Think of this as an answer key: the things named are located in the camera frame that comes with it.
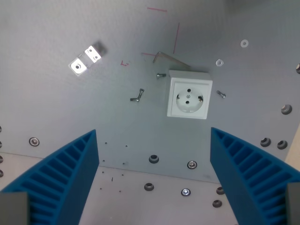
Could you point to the white flat washer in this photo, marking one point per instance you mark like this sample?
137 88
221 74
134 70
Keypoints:
244 43
219 62

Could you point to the shiny metal angle bracket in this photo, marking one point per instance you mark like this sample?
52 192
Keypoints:
87 60

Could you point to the metal hex allen key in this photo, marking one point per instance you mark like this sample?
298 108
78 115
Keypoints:
168 59

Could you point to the silver hex socket bolt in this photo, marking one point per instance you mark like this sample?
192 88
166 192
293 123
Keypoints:
34 141
192 165
185 192

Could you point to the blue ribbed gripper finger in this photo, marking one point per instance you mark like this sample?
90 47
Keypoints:
248 173
58 178

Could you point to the white wall power socket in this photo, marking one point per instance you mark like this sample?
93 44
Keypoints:
189 95

